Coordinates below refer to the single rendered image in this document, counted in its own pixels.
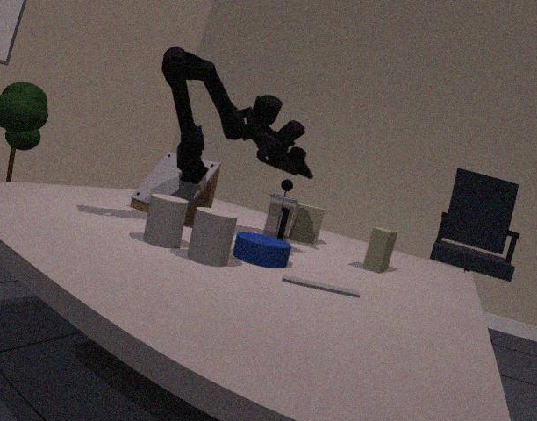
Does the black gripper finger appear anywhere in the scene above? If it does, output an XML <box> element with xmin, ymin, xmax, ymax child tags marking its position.
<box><xmin>265</xmin><ymin>145</ymin><xmax>299</xmax><ymax>175</ymax></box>
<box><xmin>293</xmin><ymin>153</ymin><xmax>313</xmax><ymax>178</ymax></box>

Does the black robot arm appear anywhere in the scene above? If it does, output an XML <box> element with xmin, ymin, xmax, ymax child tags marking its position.
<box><xmin>162</xmin><ymin>47</ymin><xmax>305</xmax><ymax>184</ymax></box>

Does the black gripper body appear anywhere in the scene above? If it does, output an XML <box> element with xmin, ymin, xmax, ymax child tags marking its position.
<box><xmin>256</xmin><ymin>129</ymin><xmax>306</xmax><ymax>163</ymax></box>

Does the dark blue short cylinder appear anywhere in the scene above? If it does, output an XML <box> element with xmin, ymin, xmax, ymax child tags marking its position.
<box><xmin>233</xmin><ymin>232</ymin><xmax>291</xmax><ymax>268</ymax></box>

